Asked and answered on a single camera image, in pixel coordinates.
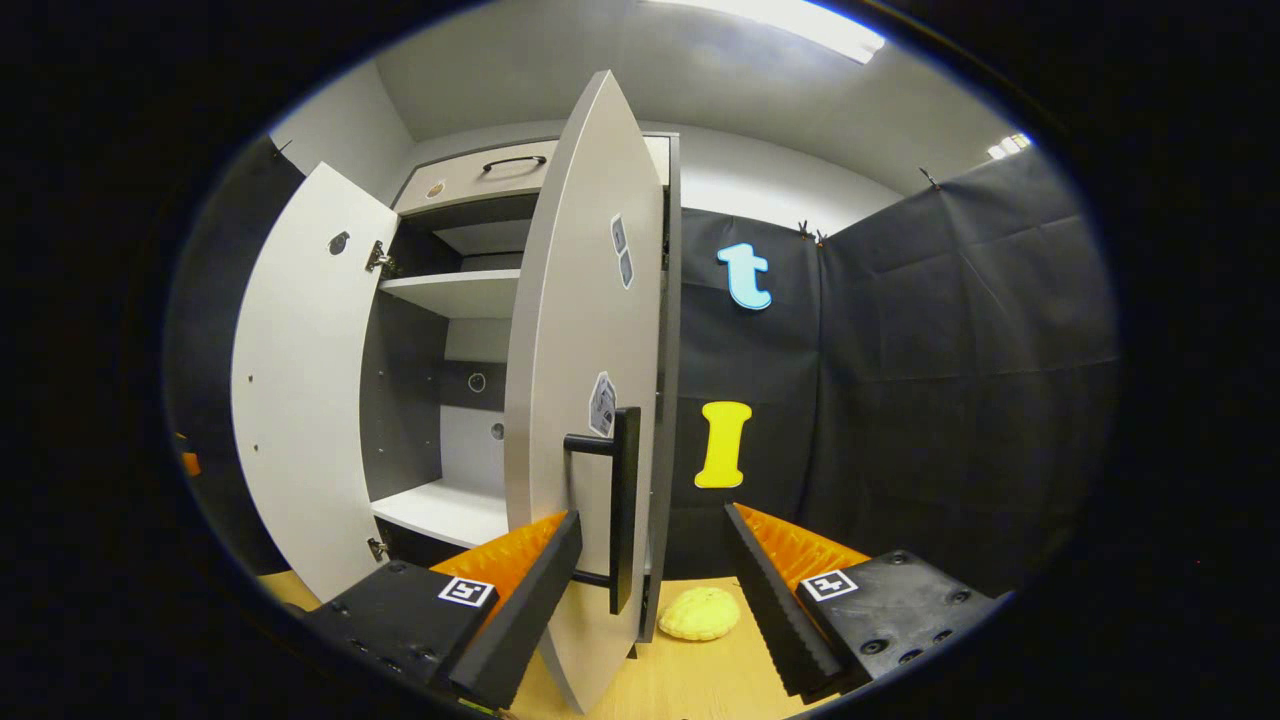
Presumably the white cabinet door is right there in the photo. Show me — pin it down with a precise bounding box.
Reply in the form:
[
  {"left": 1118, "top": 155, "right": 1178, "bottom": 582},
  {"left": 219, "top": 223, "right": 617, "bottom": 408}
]
[
  {"left": 230, "top": 162, "right": 401, "bottom": 603},
  {"left": 503, "top": 70, "right": 666, "bottom": 714}
]

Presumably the beige cabinet drawer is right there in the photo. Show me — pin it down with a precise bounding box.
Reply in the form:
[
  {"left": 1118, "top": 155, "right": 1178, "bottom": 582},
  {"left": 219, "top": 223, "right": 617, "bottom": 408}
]
[{"left": 393, "top": 135, "right": 671, "bottom": 216}]

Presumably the large ceiling light panel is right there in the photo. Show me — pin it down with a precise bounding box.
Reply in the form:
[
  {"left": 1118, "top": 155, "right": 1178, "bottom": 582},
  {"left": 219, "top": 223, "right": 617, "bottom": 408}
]
[{"left": 650, "top": 0, "right": 887, "bottom": 65}]

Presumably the yellow shell-shaped object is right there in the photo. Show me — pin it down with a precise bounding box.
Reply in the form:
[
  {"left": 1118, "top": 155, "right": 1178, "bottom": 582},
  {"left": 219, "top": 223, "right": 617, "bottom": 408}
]
[{"left": 657, "top": 586, "right": 742, "bottom": 643}]

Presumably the white cabinet shelf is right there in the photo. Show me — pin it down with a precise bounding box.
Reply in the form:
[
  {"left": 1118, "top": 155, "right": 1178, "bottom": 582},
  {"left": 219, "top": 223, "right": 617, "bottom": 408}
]
[{"left": 378, "top": 268, "right": 523, "bottom": 320}]

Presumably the grey cabinet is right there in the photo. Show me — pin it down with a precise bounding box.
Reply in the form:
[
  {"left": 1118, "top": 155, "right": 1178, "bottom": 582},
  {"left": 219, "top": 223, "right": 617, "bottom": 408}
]
[{"left": 360, "top": 132, "right": 684, "bottom": 646}]

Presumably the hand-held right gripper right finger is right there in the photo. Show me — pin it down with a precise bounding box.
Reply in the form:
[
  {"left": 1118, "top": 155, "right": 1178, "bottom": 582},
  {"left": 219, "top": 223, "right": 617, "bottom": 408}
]
[{"left": 722, "top": 502, "right": 1001, "bottom": 703}]

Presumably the black backdrop cloth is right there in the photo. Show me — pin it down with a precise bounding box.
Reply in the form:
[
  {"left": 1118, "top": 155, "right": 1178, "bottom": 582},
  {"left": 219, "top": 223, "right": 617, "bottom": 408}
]
[
  {"left": 665, "top": 145, "right": 1119, "bottom": 601},
  {"left": 165, "top": 135, "right": 306, "bottom": 576}
]

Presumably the black right door handle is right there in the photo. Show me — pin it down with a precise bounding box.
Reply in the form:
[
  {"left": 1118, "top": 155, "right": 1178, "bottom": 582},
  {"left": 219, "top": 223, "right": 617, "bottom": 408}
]
[{"left": 563, "top": 406, "right": 642, "bottom": 615}]

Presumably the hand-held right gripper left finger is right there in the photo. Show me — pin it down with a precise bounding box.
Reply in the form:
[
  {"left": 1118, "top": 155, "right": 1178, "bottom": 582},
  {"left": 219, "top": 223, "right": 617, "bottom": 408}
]
[{"left": 300, "top": 510, "right": 584, "bottom": 711}]

